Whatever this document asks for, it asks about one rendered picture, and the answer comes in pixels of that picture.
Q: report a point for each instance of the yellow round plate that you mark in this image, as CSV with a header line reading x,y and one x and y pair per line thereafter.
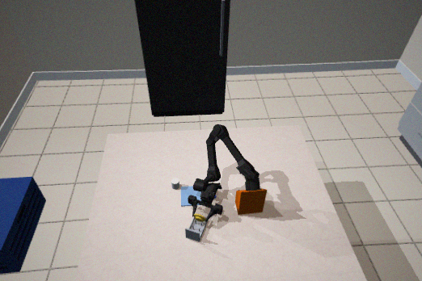
x,y
199,217

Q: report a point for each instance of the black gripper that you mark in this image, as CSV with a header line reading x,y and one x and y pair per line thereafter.
x,y
215,209

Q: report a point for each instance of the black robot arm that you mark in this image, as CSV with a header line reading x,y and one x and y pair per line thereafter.
x,y
213,173

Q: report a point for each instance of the blue flat mat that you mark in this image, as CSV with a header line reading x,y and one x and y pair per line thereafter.
x,y
186,192

